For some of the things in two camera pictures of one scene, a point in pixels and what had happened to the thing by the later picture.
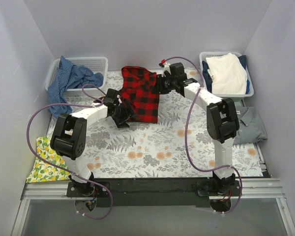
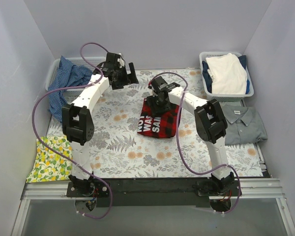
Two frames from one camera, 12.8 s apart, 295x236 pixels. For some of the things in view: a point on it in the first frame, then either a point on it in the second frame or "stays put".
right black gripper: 160,84 to 159,105
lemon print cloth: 43,171 stays put
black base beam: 147,192 stays put
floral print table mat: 180,145 stays put
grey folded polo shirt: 251,129 stays put
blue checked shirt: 67,76 stays put
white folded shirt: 228,74 stays put
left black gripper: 124,115 to 127,77
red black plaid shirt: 137,84 to 163,125
